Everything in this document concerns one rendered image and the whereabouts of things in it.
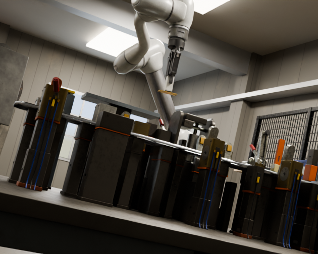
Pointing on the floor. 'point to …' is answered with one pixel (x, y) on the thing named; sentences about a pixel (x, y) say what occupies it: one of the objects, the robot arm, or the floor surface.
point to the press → (3, 94)
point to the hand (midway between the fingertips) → (169, 83)
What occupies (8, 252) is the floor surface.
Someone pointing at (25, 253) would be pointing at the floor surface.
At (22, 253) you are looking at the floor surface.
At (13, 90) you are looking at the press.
